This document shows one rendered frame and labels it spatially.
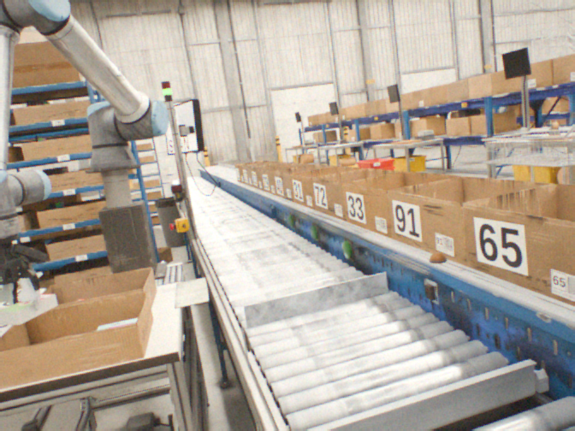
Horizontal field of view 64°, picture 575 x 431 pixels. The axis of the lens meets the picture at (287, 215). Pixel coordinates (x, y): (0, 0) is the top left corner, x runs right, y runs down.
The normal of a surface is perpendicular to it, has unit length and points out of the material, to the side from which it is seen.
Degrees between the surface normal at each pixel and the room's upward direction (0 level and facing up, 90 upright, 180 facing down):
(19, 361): 91
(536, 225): 90
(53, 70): 123
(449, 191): 90
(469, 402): 90
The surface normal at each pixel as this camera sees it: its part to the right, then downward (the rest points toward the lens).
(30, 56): 0.30, 0.64
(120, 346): 0.21, 0.16
